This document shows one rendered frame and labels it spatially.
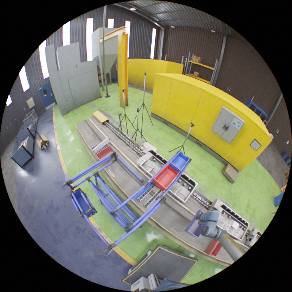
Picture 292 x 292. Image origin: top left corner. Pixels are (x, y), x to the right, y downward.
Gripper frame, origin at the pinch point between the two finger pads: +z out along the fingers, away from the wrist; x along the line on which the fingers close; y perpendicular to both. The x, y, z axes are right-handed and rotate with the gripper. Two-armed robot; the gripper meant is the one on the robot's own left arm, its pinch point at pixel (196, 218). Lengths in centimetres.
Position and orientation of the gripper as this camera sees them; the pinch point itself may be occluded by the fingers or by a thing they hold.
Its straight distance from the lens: 137.3
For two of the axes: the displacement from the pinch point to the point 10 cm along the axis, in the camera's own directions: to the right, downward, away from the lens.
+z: -0.6, 6.5, 7.6
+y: 6.9, -5.2, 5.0
